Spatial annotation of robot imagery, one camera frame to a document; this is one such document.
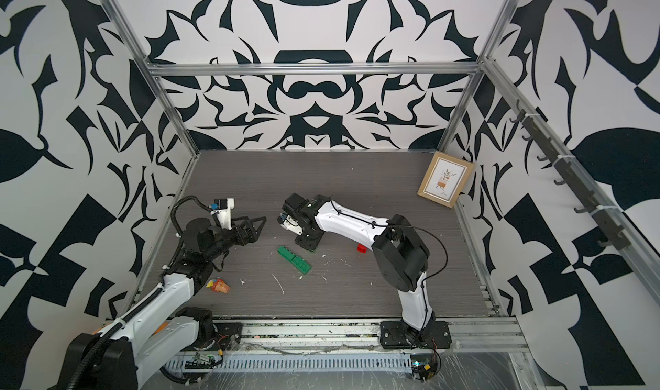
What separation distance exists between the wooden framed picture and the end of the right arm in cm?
52

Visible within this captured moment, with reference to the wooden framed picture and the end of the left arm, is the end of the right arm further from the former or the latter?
the wooden framed picture

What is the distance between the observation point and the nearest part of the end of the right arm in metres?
0.64
